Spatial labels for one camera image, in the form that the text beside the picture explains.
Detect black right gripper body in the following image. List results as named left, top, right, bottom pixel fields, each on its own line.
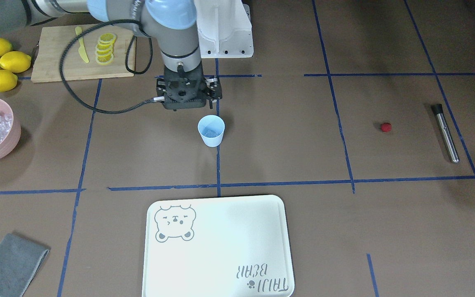
left=157, top=76, right=223, bottom=111

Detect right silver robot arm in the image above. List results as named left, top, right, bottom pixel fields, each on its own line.
left=0, top=0, right=223, bottom=114

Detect light blue plastic cup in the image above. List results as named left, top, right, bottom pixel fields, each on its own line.
left=198, top=115, right=226, bottom=147

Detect yellow lemon slices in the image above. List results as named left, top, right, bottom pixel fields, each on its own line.
left=95, top=33, right=117, bottom=66

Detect yellow plastic knife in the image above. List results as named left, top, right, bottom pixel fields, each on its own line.
left=74, top=26, right=90, bottom=63

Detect wooden cutting board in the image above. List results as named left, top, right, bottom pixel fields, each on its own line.
left=31, top=25, right=133, bottom=83

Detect cream bear tray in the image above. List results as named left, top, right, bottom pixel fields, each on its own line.
left=141, top=194, right=295, bottom=297

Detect yellow lemon two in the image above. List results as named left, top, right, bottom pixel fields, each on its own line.
left=0, top=51, right=32, bottom=73

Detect yellow lemon one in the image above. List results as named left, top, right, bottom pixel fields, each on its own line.
left=0, top=70, right=18, bottom=92

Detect red strawberry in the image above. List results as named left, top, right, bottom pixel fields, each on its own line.
left=380, top=122, right=393, bottom=133

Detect grey folded cloth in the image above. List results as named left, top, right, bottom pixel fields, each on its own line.
left=0, top=233, right=50, bottom=297

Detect steel muddler black tip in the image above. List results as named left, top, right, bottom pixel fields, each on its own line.
left=430, top=104, right=460, bottom=163

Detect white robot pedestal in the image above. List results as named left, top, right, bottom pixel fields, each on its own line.
left=194, top=0, right=254, bottom=59

